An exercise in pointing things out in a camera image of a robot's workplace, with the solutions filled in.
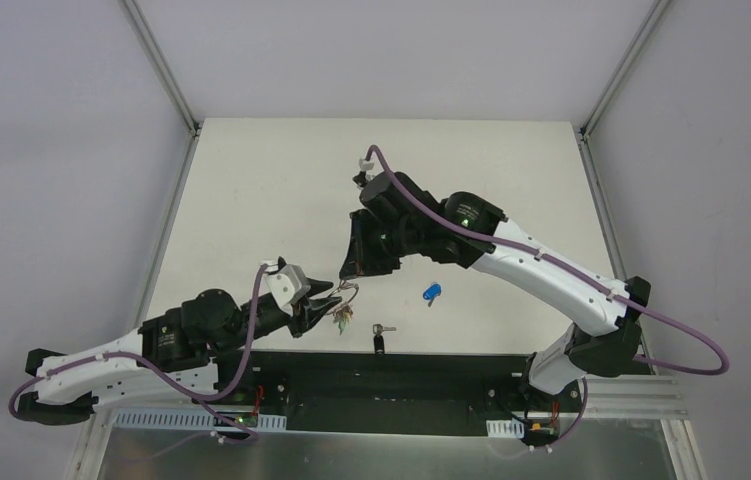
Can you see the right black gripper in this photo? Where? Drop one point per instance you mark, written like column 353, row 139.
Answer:
column 362, row 240

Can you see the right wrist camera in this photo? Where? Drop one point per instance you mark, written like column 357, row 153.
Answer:
column 365, row 169

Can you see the large silver keyring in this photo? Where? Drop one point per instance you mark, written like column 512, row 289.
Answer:
column 346, row 291

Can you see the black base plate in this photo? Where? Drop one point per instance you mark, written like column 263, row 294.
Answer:
column 392, row 393

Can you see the loose blue tag key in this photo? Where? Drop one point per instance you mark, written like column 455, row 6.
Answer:
column 431, row 293

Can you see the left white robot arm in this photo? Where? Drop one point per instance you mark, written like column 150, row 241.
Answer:
column 199, row 349

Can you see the green key tag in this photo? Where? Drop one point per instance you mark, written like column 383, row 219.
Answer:
column 342, row 318

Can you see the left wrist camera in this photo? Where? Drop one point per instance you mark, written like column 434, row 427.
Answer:
column 287, row 284

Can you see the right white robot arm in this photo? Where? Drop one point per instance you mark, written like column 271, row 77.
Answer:
column 470, row 232

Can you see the aluminium frame rail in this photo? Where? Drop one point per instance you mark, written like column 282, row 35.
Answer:
column 646, row 397

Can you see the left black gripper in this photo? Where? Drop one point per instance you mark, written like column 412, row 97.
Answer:
column 299, row 309

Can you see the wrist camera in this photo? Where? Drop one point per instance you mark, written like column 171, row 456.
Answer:
column 365, row 169
column 287, row 284

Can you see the black tag key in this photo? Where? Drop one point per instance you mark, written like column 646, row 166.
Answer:
column 378, row 337

